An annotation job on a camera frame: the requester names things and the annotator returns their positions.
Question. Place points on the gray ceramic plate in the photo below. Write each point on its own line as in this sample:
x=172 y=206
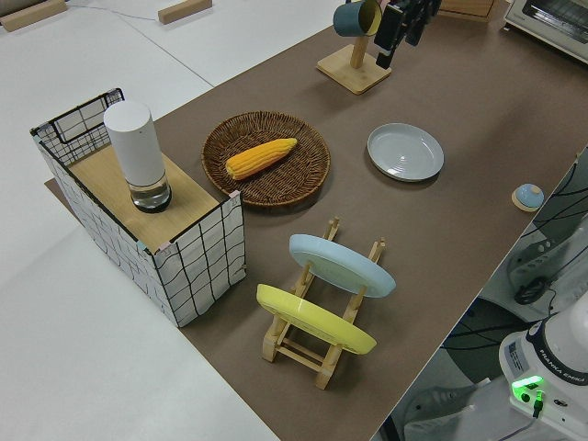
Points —
x=404 y=154

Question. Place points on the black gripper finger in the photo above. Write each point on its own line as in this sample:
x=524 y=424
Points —
x=413 y=32
x=389 y=30

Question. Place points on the large wooden box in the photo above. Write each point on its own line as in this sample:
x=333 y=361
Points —
x=464 y=8

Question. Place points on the cream toaster oven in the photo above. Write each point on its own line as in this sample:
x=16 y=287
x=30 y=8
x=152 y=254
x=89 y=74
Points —
x=551 y=23

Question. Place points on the brown table mat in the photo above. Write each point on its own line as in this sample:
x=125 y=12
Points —
x=413 y=239

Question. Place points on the light wooden block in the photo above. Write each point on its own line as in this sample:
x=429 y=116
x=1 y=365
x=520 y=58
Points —
x=186 y=10
x=32 y=11

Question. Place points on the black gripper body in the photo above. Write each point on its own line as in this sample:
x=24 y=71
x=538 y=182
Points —
x=420 y=7

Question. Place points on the yellow plate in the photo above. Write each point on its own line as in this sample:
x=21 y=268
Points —
x=312 y=317

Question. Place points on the round brown wicker basket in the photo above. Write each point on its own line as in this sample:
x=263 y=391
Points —
x=303 y=184

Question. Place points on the blue call bell wooden base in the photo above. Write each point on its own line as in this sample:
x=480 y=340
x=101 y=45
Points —
x=528 y=195

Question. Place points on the dark blue mug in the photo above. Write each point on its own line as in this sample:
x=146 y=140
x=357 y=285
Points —
x=345 y=20

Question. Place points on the yellow corn cob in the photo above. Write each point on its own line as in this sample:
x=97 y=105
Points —
x=259 y=158

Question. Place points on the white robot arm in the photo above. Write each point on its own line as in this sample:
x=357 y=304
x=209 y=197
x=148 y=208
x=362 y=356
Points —
x=551 y=363

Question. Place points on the wooden mug tree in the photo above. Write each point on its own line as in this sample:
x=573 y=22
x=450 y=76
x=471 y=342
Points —
x=353 y=73

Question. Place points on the light blue plate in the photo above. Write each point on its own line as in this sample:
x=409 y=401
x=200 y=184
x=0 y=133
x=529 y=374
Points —
x=340 y=264

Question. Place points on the wooden dish rack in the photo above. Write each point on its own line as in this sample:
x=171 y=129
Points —
x=294 y=353

